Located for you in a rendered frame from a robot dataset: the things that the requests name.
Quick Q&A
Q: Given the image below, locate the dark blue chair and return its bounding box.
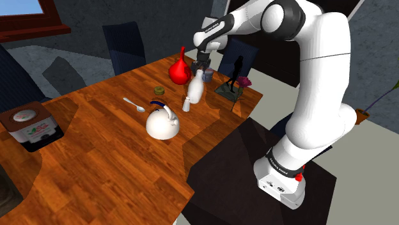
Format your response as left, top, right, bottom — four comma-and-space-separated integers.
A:
102, 20, 147, 77
217, 37, 260, 82
0, 43, 52, 114

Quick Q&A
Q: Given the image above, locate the brown and white square tin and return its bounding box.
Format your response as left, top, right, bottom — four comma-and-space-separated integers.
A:
0, 100, 65, 153

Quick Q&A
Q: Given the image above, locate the red long-necked vase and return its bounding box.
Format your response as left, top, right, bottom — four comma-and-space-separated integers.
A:
168, 46, 192, 86

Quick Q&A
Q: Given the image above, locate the white bottle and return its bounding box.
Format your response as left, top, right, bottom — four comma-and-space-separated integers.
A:
187, 69, 205, 105

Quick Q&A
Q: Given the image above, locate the red-framed window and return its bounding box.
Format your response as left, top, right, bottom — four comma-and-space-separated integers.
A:
0, 0, 72, 43

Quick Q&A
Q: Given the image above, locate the dark red rose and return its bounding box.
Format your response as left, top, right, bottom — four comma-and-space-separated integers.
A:
230, 76, 253, 113

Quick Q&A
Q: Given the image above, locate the wooden dining table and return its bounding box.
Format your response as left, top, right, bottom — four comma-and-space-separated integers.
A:
0, 52, 263, 225

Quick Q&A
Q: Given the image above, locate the dark robot stand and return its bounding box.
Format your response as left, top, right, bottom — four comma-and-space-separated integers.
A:
182, 117, 338, 225

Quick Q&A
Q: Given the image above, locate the white spoon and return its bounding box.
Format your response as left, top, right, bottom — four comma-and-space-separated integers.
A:
122, 97, 146, 113

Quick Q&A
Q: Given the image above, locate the black human figure statue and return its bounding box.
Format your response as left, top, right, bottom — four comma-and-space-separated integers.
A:
214, 56, 245, 103

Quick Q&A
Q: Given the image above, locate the small grey cup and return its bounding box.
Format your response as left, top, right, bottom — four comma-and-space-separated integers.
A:
202, 67, 215, 83

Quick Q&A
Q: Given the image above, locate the white kettle with blue handle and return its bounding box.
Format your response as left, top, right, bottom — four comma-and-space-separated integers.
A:
145, 100, 180, 141

